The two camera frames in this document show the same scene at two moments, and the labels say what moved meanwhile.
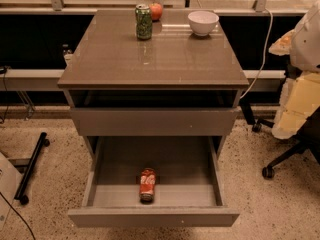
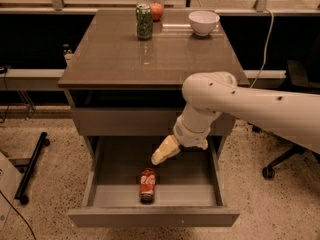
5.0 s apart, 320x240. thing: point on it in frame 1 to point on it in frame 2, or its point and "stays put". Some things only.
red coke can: (147, 185) stays put
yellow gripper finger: (282, 45) to (203, 143)
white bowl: (202, 22) stays put
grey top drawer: (153, 121) stays put
